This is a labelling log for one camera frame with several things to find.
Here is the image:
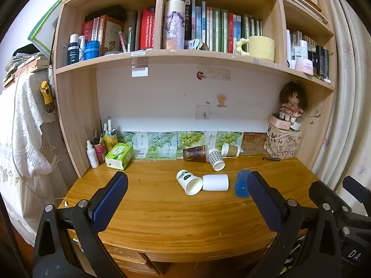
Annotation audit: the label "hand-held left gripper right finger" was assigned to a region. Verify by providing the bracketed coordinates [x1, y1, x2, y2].
[246, 171, 344, 278]

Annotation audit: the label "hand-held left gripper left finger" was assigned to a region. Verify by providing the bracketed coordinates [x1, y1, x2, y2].
[32, 171, 129, 278]

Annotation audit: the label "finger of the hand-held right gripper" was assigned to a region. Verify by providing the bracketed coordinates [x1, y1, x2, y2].
[343, 176, 371, 205]
[309, 181, 353, 218]

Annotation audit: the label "blue plastic cup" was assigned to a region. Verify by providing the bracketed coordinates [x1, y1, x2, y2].
[234, 170, 252, 197]

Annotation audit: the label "plain white cup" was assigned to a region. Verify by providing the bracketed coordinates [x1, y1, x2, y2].
[202, 174, 229, 192]

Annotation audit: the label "kraft brown paper cup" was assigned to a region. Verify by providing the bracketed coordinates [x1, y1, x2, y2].
[221, 142, 240, 158]

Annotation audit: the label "checkered paper cup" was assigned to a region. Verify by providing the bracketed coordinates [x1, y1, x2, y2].
[208, 148, 225, 171]

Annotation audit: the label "white leaf print cup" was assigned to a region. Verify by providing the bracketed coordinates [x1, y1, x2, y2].
[176, 169, 203, 195]

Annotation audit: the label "dark brown paper cup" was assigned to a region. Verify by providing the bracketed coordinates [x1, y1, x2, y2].
[182, 146, 209, 162]

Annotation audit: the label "green tissue pack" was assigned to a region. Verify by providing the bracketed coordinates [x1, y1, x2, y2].
[105, 143, 134, 170]

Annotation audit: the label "pink bottle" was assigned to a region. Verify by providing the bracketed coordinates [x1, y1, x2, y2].
[93, 143, 106, 164]

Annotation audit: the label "white spray bottle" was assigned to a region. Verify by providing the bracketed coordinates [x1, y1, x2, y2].
[86, 140, 99, 168]

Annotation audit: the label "brown card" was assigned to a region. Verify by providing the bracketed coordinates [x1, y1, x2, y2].
[241, 133, 269, 156]

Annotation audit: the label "printed fabric bag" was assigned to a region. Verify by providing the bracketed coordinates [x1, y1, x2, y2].
[264, 123, 303, 159]

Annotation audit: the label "yellow pen holder with pens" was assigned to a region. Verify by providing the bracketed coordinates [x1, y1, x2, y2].
[99, 117, 119, 154]

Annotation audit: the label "leaf print card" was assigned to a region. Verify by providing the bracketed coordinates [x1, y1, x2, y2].
[214, 131, 243, 151]
[177, 131, 207, 151]
[147, 132, 178, 160]
[117, 131, 149, 158]

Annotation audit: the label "desk drawer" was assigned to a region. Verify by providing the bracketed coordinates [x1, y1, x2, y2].
[100, 242, 174, 277]

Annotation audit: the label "pink round box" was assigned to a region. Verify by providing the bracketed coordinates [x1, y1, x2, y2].
[269, 114, 291, 131]

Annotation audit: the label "wooden bookshelf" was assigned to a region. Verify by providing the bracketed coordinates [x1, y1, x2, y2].
[54, 0, 339, 180]

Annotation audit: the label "brown haired rag doll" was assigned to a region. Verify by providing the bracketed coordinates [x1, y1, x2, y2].
[279, 82, 307, 122]

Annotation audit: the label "cream floral curtain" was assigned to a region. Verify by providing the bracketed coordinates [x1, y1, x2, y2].
[311, 0, 371, 193]

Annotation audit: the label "white lace cloth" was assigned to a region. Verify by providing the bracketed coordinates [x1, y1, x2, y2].
[0, 71, 68, 181]

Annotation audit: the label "pink cosmetic jar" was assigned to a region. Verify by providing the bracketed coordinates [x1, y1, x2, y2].
[294, 58, 315, 76]

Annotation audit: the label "black cosmetic bottle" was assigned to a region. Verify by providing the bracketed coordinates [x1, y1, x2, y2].
[323, 49, 330, 79]
[315, 45, 325, 77]

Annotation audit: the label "cosmetic bottles group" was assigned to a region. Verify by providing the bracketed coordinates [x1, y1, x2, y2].
[286, 29, 331, 77]

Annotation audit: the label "blue jar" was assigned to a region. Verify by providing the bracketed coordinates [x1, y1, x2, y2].
[84, 41, 101, 60]

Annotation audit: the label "yellow ceramic mug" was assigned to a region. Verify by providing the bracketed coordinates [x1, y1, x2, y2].
[236, 36, 275, 63]

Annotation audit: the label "dark blue bottle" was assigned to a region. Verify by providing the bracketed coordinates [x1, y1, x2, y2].
[67, 34, 80, 66]

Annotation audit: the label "small white bottle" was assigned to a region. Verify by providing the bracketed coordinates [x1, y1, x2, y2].
[78, 35, 86, 61]

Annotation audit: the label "stack of old books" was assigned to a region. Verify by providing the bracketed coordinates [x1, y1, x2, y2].
[2, 44, 53, 90]

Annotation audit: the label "cream orange box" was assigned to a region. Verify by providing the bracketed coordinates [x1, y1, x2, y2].
[99, 15, 126, 56]

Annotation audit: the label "black book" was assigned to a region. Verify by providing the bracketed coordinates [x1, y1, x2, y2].
[130, 10, 138, 52]

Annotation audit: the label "red books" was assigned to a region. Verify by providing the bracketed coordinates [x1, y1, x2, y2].
[80, 17, 104, 41]

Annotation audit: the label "foil packets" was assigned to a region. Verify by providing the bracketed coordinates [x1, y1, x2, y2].
[184, 39, 210, 51]

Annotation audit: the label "thick red book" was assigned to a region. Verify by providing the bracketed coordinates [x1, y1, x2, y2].
[140, 6, 156, 51]

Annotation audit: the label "row of green white books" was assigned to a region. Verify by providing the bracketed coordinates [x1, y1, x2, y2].
[184, 0, 263, 54]

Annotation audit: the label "green framed board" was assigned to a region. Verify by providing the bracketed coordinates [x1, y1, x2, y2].
[28, 0, 67, 60]

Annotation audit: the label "floral print cylinder tube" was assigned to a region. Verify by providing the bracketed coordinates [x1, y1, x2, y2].
[162, 0, 185, 50]

